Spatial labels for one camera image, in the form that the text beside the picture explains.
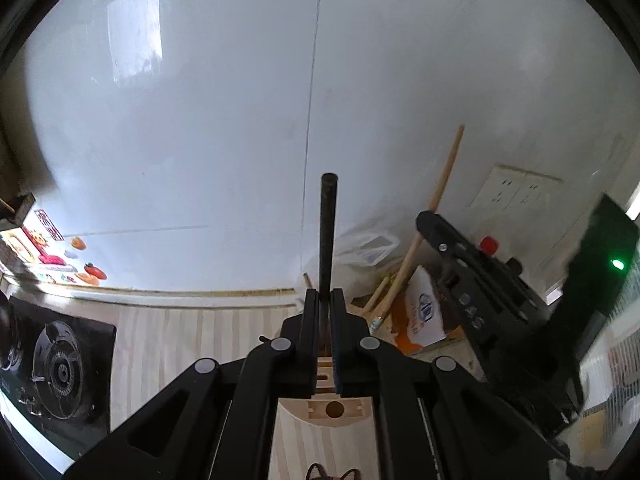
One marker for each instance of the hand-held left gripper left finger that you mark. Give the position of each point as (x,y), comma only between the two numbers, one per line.
(312,330)

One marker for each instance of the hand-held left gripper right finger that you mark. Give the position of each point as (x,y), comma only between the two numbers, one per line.
(337,340)

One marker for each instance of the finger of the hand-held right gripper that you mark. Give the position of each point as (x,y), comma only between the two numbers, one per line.
(480,280)

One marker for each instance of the long wooden chopstick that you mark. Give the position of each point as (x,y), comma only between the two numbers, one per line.
(450,170)

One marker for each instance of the red round cap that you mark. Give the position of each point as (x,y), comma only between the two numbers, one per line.
(488,245)

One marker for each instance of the black round cap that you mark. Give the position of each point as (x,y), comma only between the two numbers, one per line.
(513,263)

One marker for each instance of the white orange cardboard box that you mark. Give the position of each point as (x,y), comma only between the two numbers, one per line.
(422,310)

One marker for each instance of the thin wooden stick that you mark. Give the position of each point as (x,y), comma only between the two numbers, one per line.
(382,287)

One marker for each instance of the clear plastic bag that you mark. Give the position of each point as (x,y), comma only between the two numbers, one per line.
(365,250)

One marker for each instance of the wooden cutting board dog print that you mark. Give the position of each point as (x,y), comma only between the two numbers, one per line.
(325,440)

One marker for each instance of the black gas stove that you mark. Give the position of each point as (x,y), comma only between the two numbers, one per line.
(55,360)

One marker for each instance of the small dark box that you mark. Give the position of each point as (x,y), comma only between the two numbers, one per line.
(22,208)

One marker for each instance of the white wall socket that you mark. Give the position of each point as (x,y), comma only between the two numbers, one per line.
(535,192)
(497,187)

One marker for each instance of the colourful wall sticker sheet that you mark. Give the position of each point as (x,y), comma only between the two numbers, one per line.
(45,255)

